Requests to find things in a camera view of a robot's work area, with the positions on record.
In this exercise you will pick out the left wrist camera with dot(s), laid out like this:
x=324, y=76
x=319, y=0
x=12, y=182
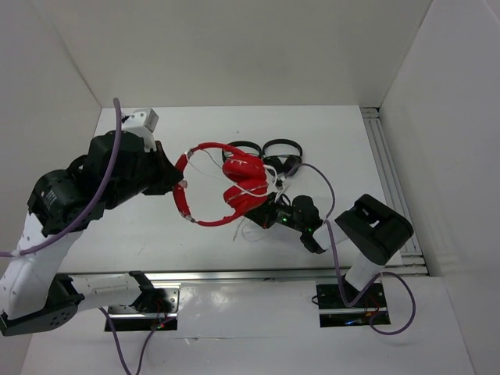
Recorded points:
x=142, y=123

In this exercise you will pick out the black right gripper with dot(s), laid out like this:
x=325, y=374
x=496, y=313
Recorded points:
x=264, y=214

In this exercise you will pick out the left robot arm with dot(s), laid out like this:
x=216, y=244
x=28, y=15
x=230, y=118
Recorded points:
x=35, y=296

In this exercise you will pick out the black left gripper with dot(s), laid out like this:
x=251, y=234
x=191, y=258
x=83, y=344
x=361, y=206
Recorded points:
x=168, y=174

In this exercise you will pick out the right black headphones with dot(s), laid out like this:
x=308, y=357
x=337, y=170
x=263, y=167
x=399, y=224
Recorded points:
x=286, y=164

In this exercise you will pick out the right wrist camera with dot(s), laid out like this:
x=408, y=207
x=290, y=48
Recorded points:
x=281, y=185

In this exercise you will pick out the aluminium rail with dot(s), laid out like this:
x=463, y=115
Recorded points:
x=413, y=261
x=239, y=275

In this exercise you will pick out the right side aluminium rail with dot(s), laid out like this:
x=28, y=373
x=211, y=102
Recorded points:
x=413, y=261

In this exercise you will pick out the red over-ear headphones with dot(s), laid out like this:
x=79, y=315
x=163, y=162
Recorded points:
x=247, y=174

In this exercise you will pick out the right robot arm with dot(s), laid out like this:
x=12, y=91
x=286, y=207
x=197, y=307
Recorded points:
x=376, y=230

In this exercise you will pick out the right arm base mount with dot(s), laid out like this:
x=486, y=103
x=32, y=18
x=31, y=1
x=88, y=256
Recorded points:
x=334, y=313

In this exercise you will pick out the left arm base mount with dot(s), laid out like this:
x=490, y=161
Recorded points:
x=156, y=307

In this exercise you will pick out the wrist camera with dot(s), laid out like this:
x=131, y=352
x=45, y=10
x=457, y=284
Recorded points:
x=142, y=123
x=281, y=185

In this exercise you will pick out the left black headphones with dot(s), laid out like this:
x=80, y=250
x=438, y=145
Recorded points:
x=246, y=147

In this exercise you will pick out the front aluminium rail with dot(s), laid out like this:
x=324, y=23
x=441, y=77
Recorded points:
x=239, y=275

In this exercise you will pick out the black headphones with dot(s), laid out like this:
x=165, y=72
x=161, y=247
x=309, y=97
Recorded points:
x=246, y=147
x=286, y=164

